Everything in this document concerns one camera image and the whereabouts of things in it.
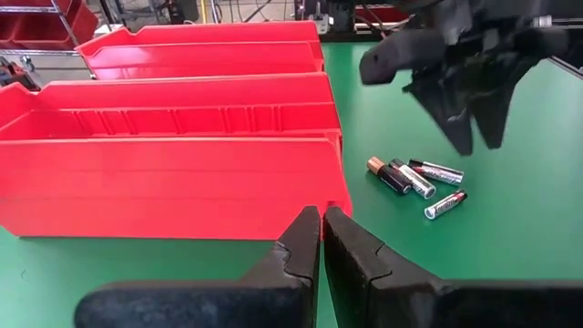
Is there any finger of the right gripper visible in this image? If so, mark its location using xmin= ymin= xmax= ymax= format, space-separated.
xmin=470 ymin=57 xmax=541 ymax=151
xmin=403 ymin=75 xmax=476 ymax=157

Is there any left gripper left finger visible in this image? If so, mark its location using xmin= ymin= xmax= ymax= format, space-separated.
xmin=240 ymin=205 xmax=322 ymax=328

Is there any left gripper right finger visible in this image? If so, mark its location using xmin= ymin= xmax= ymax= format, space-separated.
xmin=322 ymin=207 xmax=441 ymax=328

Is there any silver Energizer battery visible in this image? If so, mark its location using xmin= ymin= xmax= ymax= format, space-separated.
xmin=389 ymin=158 xmax=437 ymax=200
xmin=408 ymin=158 xmax=465 ymax=186
xmin=424 ymin=189 xmax=469 ymax=221

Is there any black copper Duracell battery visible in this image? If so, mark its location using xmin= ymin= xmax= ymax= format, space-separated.
xmin=366 ymin=156 xmax=414 ymax=196

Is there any red plastic bin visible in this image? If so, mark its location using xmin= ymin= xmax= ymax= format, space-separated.
xmin=76 ymin=20 xmax=325 ymax=81
xmin=0 ymin=72 xmax=353 ymax=241

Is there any distant red bin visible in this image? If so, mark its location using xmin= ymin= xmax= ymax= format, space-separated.
xmin=353 ymin=4 xmax=410 ymax=25

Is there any green table mat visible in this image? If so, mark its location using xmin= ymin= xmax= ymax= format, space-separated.
xmin=0 ymin=40 xmax=583 ymax=328

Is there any black red device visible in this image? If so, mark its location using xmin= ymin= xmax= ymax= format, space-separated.
xmin=0 ymin=56 xmax=41 ymax=92

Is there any red storage bin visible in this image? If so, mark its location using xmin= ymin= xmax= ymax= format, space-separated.
xmin=0 ymin=0 xmax=99 ymax=51

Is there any black table frame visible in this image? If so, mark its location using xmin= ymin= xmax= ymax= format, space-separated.
xmin=318 ymin=30 xmax=411 ymax=45

